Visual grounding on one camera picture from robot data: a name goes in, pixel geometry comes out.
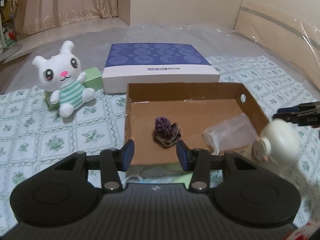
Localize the purple velvet scrunchie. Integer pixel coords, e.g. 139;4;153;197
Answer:
153;116;182;148

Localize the brown cardboard tray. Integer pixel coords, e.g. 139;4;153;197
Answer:
125;82;269;166

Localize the blue white flat box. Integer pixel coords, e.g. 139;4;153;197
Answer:
102;43;220;94

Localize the pink curtain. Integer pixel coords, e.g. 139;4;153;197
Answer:
11;0;118;35

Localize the blue surgical mask stack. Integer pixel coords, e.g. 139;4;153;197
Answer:
119;164;193;186

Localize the clear mesh pouch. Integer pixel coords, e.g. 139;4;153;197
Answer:
202;113;258;155

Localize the floral green white tablecloth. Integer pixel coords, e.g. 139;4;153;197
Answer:
1;55;319;233

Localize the cream thermos bottle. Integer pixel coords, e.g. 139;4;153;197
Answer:
246;119;301;177

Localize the white bunny plush toy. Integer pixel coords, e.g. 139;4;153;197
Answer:
32;41;95;118

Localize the wooden headboard in plastic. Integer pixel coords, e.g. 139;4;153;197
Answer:
234;0;319;88

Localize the green small box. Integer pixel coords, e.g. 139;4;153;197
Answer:
44;67;103;110

